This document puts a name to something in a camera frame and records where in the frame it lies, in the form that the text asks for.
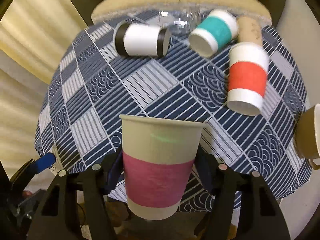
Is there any pink banded paper cup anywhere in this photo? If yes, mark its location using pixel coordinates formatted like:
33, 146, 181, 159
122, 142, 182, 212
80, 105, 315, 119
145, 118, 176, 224
120, 114, 204, 220

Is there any black banded paper cup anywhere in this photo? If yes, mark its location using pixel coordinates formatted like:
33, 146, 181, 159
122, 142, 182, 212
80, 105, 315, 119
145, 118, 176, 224
113, 22, 171, 57

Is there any red banded paper cup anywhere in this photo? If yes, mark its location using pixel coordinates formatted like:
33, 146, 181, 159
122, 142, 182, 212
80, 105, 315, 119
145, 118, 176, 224
227, 42, 269, 116

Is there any brown kraft paper cup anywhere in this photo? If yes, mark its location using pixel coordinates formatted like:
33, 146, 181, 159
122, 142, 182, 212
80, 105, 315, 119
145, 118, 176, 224
237, 16, 263, 47

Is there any teal banded paper cup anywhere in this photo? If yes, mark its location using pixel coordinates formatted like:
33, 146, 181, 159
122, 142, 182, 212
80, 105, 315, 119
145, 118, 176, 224
188, 9, 239, 57

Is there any clear plastic cup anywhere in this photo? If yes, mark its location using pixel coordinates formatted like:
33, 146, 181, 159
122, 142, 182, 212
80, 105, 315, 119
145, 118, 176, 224
159, 8, 201, 35

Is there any brown ceramic mug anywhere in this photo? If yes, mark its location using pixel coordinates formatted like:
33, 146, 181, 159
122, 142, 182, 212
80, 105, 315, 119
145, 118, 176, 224
295, 103, 319, 170

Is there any blue patterned tablecloth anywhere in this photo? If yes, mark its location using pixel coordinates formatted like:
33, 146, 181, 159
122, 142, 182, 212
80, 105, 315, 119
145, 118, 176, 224
35, 10, 312, 199

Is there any cream curtain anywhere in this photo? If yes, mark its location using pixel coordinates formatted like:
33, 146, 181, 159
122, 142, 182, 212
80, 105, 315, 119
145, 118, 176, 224
1, 0, 85, 175

